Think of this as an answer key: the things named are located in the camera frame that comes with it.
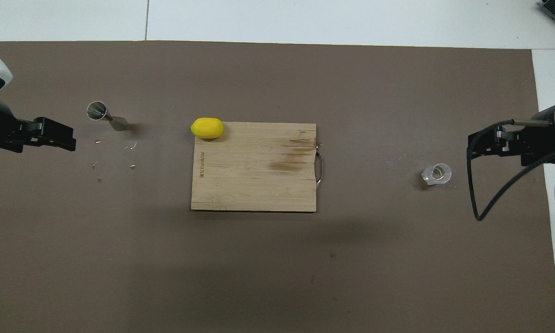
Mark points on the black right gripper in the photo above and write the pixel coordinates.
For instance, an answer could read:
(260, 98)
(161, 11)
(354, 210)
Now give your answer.
(536, 141)

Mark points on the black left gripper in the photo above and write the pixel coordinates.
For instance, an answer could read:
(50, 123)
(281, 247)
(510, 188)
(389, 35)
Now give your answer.
(0, 127)

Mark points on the stainless steel jigger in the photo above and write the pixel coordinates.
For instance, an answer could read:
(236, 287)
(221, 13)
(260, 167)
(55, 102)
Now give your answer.
(97, 111)

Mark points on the small clear plastic cup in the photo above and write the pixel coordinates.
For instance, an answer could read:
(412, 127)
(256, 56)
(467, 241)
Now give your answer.
(437, 174)

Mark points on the yellow lemon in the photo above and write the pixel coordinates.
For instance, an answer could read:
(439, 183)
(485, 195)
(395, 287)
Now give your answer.
(207, 128)

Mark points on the wooden cutting board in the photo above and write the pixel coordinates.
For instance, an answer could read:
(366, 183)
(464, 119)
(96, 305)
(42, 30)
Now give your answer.
(254, 171)

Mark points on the brown table mat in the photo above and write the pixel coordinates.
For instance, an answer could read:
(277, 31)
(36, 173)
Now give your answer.
(277, 268)

